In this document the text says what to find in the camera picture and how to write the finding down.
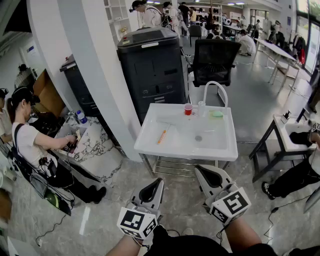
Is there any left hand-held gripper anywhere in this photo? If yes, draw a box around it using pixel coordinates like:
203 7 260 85
116 177 165 241

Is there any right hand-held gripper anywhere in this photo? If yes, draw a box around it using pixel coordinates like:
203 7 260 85
194 164 252 225

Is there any white squeegee with orange handle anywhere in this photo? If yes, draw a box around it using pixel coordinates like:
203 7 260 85
155 115 181 146

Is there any person's left forearm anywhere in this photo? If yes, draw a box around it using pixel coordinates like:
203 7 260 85
104 234 142 256

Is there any person's right forearm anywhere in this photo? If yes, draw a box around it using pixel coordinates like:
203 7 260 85
223 216 264 256

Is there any metal sink stand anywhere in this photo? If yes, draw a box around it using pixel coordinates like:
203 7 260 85
139 152 231 179

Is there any white sink basin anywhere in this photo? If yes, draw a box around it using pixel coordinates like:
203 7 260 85
133 102 239 162

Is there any person's black clothing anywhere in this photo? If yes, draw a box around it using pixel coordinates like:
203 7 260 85
143 224 278 256

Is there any pale green soap tray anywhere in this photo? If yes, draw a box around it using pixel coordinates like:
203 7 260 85
208 109 225 120

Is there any marble countertop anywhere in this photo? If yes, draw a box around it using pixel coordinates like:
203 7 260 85
51 116 124 187

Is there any clear plastic cup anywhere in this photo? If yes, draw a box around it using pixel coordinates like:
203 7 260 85
197 100 207 117

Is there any small white sink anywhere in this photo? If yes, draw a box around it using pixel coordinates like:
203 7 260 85
272 113 318 153

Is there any black cloth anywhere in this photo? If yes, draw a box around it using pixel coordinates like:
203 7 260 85
289 130 314 148

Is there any black soap dispenser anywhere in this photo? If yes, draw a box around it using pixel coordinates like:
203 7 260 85
279 109 292 125

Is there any clear water bottle blue cap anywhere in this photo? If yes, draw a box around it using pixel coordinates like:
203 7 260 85
75 109 89 125

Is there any white curved faucet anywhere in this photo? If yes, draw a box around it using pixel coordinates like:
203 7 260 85
202 80 229 109

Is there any black faucet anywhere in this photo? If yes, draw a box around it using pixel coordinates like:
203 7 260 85
296 107 310 124

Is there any large black printer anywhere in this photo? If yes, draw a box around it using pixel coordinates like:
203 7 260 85
116 26 188 126

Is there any black mesh office chair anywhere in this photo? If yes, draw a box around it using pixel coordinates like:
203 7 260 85
191 38 242 88

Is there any small black cabinet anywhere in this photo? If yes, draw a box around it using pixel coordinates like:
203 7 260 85
59 54 101 119

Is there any brown cardboard box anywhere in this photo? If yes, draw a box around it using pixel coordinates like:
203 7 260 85
32 69 66 118

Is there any long white table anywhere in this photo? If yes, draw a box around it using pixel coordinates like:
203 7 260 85
253 37 301 86

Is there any dark plain chair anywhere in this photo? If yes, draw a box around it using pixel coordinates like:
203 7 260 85
188 24 204 48

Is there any clothes rack with garments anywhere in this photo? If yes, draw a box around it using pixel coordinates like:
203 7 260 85
290 33 307 65

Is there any white shelf unit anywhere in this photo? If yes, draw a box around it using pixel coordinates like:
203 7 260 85
103 0 132 45

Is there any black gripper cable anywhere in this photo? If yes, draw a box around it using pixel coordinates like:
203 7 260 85
215 224 230 245

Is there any black floor cable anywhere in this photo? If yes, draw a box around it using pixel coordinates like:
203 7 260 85
262 194 311 242

